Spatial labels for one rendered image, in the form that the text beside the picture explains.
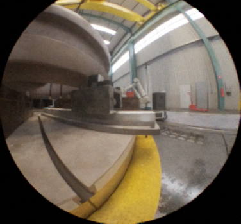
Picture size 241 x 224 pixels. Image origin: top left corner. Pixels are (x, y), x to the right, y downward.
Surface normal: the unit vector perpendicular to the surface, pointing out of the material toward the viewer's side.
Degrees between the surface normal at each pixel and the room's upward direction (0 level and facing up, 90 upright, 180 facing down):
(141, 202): 0
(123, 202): 0
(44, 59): 90
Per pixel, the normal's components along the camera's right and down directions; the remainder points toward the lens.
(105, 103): -0.28, 0.01
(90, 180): -0.01, -1.00
